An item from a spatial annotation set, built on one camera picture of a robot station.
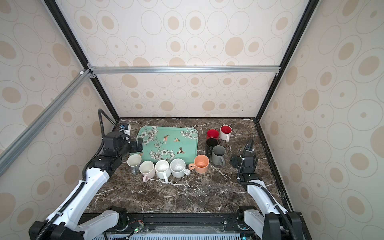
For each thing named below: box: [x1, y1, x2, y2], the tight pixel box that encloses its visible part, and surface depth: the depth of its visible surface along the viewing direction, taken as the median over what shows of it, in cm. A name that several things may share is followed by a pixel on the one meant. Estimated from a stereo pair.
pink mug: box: [139, 160, 156, 183], surface depth 85 cm
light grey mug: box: [127, 154, 142, 175], surface depth 86 cm
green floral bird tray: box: [129, 125, 199, 165], surface depth 108 cm
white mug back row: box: [219, 124, 233, 142], surface depth 105 cm
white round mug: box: [155, 160, 171, 184], surface depth 86 cm
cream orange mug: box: [188, 154, 210, 174], surface depth 89 cm
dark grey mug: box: [211, 145, 226, 167], surface depth 92 cm
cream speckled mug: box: [169, 158, 191, 179], surface depth 88 cm
